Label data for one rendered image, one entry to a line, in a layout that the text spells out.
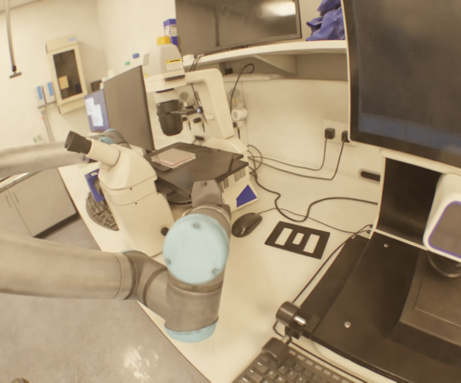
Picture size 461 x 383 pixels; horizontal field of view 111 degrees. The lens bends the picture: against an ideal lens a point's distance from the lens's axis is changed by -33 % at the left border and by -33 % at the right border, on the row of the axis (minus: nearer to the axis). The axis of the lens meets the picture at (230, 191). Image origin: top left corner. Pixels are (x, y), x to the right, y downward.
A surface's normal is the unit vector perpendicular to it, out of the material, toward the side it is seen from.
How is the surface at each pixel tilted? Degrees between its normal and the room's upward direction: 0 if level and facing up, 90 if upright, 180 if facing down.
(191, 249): 60
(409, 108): 93
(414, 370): 0
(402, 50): 93
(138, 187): 90
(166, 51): 79
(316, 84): 90
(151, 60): 73
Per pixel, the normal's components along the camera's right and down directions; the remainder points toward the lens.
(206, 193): -0.04, 0.08
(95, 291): 0.74, 0.40
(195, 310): 0.23, 0.11
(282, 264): -0.12, -0.86
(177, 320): -0.37, 0.03
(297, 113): -0.70, 0.43
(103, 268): 0.85, -0.43
